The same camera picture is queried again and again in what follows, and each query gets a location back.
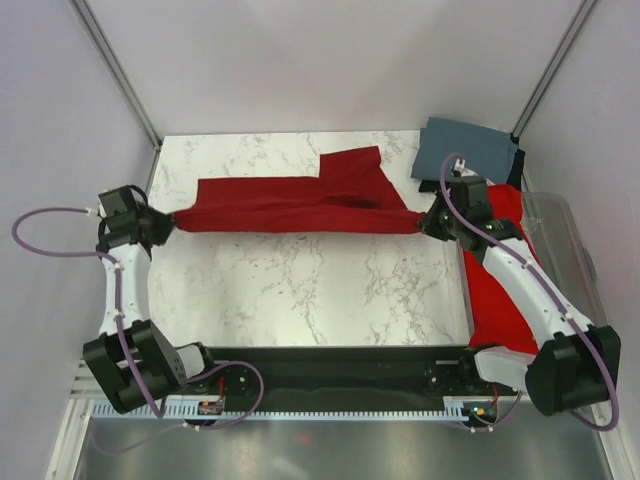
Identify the dark red t-shirt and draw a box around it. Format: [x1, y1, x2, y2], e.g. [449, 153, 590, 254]
[173, 146, 423, 234]

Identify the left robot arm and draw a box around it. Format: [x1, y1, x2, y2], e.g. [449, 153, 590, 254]
[83, 185, 220, 418]

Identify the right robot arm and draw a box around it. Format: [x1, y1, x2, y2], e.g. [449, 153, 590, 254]
[419, 176, 621, 431]

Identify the folded grey-blue t-shirt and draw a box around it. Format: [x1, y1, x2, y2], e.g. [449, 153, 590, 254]
[411, 117, 518, 184]

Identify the folded black t-shirt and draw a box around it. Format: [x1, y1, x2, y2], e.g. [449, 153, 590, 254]
[412, 129, 525, 193]

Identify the clear plastic bin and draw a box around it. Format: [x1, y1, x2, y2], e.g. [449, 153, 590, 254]
[521, 192, 607, 327]

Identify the bright red t-shirt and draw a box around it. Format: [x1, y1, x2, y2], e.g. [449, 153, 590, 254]
[463, 184, 539, 355]

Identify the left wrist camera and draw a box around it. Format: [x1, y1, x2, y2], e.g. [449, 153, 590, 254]
[98, 185, 148, 218]

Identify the left aluminium frame post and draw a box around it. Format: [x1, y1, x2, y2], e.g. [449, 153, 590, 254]
[69, 0, 162, 152]

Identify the aluminium frame post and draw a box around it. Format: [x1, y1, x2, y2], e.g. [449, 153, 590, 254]
[511, 0, 600, 138]
[69, 0, 162, 152]

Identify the white slotted cable duct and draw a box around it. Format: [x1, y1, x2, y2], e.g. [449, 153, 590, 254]
[89, 394, 506, 421]

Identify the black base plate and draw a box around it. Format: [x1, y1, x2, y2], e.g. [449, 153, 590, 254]
[159, 344, 521, 414]

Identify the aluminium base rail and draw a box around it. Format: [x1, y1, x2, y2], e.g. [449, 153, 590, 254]
[74, 357, 616, 401]

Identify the right aluminium frame post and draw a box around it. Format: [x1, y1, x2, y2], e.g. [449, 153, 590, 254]
[511, 0, 600, 138]

